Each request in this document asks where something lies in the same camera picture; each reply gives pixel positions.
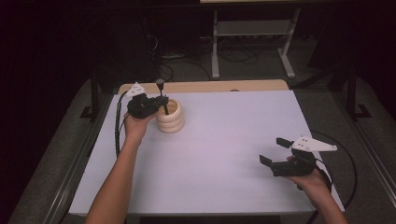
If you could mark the beige ringed brush holder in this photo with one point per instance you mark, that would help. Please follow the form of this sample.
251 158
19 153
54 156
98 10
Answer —
170 123

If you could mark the person's right hand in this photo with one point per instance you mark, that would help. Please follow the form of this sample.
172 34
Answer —
313 186

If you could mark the white metal desk frame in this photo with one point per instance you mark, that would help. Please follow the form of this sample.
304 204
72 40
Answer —
253 28

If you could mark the black metal stand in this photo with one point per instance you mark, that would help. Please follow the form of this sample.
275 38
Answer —
94 99
353 96

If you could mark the black makeup brush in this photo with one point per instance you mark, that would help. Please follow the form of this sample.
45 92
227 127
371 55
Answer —
162 91

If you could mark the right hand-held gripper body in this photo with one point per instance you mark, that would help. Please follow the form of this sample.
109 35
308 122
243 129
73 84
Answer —
292 168

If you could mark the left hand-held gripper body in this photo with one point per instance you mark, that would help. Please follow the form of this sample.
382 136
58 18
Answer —
141 107

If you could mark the aluminium rail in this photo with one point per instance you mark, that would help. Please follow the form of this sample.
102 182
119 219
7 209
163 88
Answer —
71 174
370 149

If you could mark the white table cover board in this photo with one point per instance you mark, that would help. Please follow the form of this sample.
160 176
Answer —
211 174

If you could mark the person's left hand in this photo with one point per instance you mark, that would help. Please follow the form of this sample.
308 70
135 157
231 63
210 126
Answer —
137 129

